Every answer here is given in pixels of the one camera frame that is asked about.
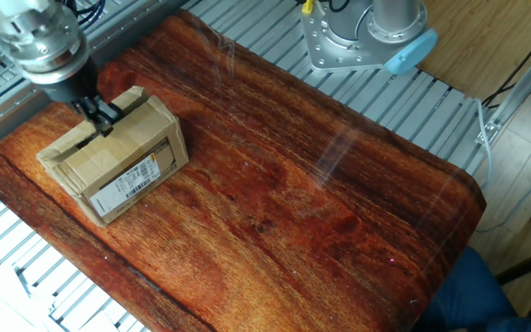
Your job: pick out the silver robot base mounting plate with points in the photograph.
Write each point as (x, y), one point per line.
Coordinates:
(325, 46)

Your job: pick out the white paper sheet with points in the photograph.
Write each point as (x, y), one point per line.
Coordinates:
(3, 304)

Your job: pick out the yellow tag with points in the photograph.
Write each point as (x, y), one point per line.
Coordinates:
(308, 6)

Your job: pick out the brown cardboard box with label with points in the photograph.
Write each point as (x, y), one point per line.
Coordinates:
(122, 157)

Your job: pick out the leg in blue trousers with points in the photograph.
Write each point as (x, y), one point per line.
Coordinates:
(468, 295)

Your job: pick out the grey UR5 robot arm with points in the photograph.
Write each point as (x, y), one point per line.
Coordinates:
(39, 41)

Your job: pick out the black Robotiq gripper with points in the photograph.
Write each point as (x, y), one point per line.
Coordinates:
(74, 87)

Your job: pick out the aluminium profile strut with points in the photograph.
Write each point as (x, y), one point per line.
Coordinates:
(523, 87)

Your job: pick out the black metal bar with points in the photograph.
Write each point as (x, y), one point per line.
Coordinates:
(528, 265)

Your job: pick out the wood grain table mat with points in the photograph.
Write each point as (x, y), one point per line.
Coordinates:
(293, 184)

